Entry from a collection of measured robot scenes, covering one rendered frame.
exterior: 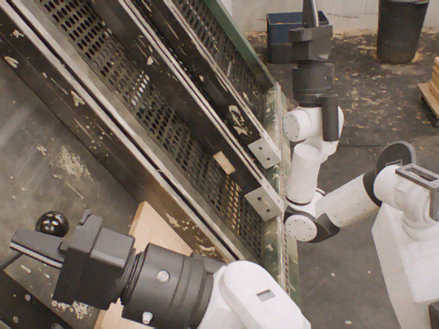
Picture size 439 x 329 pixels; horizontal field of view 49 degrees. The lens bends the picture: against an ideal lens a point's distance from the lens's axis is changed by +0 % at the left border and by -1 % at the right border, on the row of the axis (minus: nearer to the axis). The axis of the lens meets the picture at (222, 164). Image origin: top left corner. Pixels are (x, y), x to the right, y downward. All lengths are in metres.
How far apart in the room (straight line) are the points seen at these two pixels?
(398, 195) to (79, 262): 0.51
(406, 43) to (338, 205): 4.20
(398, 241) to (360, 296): 1.71
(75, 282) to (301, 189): 0.69
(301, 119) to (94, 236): 0.61
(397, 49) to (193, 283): 4.83
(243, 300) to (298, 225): 0.65
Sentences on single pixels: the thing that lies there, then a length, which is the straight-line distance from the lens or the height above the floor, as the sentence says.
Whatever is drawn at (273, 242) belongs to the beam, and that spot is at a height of 0.90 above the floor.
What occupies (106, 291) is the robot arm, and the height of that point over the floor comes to 1.50.
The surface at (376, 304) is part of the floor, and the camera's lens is 2.56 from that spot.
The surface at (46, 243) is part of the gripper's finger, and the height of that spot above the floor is 1.55.
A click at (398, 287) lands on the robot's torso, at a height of 1.30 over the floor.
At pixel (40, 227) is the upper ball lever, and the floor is 1.56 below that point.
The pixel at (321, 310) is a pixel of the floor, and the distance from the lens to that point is 2.49.
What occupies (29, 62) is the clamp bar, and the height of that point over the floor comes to 1.60.
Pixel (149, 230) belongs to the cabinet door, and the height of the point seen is 1.28.
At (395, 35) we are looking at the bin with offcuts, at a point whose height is 0.29.
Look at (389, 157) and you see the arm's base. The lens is 1.05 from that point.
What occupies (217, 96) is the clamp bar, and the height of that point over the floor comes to 1.19.
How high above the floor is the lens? 1.90
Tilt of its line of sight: 33 degrees down
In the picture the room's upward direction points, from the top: 3 degrees counter-clockwise
